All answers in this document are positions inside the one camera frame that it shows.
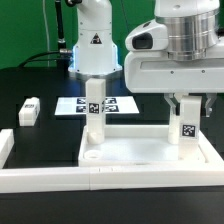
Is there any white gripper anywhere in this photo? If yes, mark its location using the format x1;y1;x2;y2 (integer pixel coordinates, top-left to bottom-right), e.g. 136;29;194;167
124;46;224;117

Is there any white marker base plate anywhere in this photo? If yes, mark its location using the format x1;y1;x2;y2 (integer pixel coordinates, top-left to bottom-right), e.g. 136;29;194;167
55;96;139;116

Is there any black cable bundle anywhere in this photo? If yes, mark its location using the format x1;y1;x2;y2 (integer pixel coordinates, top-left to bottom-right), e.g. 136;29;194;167
18;0;74;68

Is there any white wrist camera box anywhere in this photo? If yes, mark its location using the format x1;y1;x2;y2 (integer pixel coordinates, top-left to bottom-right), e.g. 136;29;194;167
125;20;169;52

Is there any white desk top tray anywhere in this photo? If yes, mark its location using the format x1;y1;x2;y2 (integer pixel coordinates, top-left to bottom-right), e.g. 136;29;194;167
78;125;222;167

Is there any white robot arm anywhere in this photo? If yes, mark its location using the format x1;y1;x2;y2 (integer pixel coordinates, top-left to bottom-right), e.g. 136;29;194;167
65;0;224;114

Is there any white L-shaped corner fence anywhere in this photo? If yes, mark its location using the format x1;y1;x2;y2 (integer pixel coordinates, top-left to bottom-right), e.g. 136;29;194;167
0;129;224;193

